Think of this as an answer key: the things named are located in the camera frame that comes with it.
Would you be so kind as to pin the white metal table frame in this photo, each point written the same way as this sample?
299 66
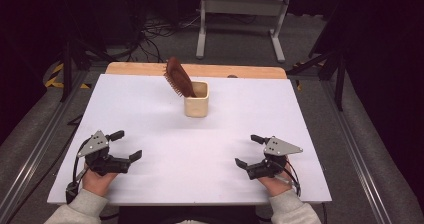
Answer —
240 6

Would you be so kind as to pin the aluminium rail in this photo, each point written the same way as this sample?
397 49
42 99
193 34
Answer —
30 157
360 164

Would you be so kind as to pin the brown wooden hairbrush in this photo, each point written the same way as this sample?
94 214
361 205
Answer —
180 79

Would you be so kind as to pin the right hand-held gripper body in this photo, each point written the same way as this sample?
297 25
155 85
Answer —
280 147

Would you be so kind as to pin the black metal stand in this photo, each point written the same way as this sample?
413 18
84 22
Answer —
68 67
340 84

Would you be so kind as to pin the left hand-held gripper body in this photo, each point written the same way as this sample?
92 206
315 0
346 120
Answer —
96 145

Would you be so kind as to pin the yellow black floor tape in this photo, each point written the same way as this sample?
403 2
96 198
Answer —
56 75
299 84

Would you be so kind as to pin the person's left hand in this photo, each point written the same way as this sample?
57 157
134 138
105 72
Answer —
98 183

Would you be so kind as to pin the white board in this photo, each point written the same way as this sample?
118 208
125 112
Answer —
233 117

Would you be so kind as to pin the person's right hand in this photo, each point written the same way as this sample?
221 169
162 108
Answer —
276 185

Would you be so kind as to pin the cream square cup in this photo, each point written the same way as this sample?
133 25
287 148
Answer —
196 107

